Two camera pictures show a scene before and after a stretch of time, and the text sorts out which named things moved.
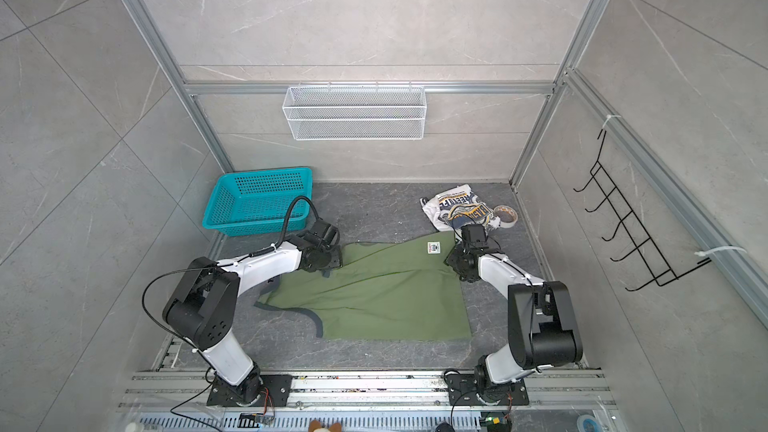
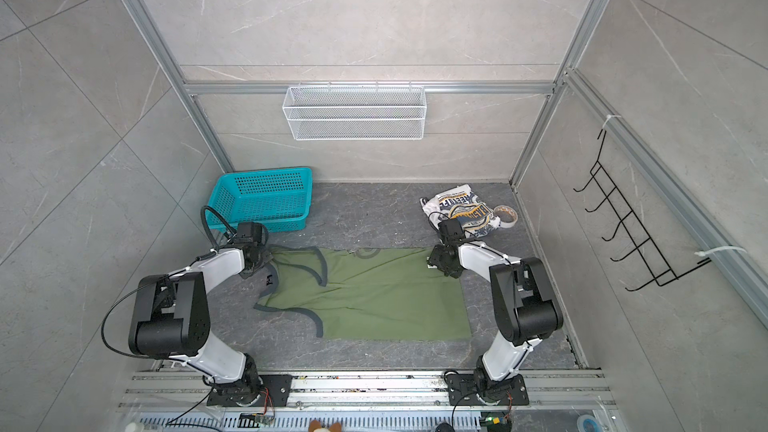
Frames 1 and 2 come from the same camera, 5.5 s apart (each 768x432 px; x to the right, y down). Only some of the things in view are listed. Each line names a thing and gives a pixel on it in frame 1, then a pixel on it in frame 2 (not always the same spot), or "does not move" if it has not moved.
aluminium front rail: (585, 388) does not move
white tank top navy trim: (453, 210) does not move
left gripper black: (338, 260) → (267, 256)
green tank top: (404, 289) does not move
